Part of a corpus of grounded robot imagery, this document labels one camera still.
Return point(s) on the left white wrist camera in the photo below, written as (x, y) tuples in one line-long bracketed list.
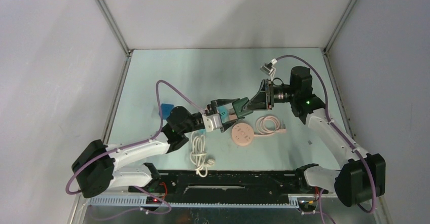
[(211, 122)]

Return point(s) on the grey cable duct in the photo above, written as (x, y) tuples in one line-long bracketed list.
[(146, 201)]

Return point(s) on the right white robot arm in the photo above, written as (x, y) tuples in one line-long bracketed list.
[(361, 175)]

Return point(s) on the teal power strip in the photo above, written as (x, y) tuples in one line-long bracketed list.
[(225, 113)]

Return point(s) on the blue cube socket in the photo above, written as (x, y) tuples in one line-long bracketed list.
[(165, 110)]

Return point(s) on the dark green cube socket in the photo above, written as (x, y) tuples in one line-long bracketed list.
[(240, 109)]

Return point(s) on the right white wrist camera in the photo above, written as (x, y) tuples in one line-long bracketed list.
[(269, 68)]

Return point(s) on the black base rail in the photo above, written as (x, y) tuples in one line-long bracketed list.
[(249, 187)]

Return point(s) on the pink brown plug adapter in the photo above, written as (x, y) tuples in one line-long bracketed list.
[(232, 117)]

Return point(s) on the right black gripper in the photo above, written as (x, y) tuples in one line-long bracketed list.
[(264, 99)]

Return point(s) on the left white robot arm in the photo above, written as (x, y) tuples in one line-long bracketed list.
[(101, 167)]

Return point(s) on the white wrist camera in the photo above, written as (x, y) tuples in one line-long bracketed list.
[(269, 68), (211, 122)]

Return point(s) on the pink round power strip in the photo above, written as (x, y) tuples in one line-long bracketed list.
[(242, 134)]

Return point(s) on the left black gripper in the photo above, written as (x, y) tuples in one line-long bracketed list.
[(211, 107)]

